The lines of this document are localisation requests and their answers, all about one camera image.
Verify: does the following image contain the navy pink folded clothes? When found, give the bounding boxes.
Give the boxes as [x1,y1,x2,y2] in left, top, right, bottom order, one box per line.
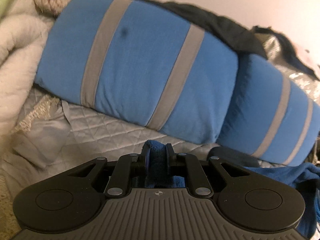
[252,25,319,80]

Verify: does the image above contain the right blue striped pillow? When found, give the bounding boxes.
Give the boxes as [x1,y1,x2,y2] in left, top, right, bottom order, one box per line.
[217,54,319,166]

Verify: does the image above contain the left blue striped pillow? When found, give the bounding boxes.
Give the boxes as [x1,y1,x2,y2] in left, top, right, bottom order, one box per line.
[35,0,238,144]

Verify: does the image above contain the black garment behind pillows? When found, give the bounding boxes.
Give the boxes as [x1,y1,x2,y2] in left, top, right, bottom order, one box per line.
[127,0,268,58]

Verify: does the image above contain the blue navy fleece jacket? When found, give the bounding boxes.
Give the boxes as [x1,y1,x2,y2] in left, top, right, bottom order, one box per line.
[143,140,319,239]

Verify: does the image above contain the silver patterned cushion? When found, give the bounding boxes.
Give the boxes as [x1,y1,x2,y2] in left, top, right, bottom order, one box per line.
[256,34,319,105]

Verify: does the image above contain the beige folded comforter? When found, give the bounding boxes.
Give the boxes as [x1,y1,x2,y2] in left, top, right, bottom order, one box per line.
[1,0,71,136]

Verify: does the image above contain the blue striped pillow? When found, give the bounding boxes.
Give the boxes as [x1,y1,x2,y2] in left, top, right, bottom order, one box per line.
[217,54,319,166]
[35,0,238,144]

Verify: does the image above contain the grey quilted bedspread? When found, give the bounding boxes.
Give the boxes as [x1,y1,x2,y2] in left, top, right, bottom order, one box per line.
[1,87,213,239]

